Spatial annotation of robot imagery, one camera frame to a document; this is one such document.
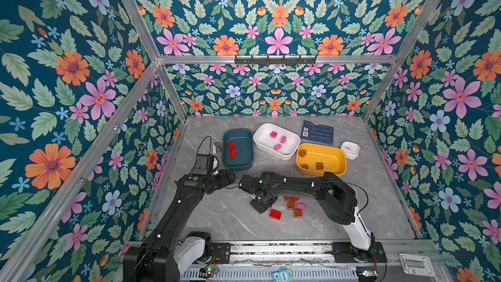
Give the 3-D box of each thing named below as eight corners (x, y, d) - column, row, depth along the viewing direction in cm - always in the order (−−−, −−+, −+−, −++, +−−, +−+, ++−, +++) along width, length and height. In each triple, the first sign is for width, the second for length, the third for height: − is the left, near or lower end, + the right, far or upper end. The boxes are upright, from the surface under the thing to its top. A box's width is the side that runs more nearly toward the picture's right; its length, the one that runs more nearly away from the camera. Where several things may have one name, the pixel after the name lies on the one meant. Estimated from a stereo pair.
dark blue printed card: (300, 138, 112) (300, 136, 111) (303, 122, 120) (304, 120, 119) (332, 145, 109) (333, 143, 108) (333, 128, 117) (334, 125, 116)
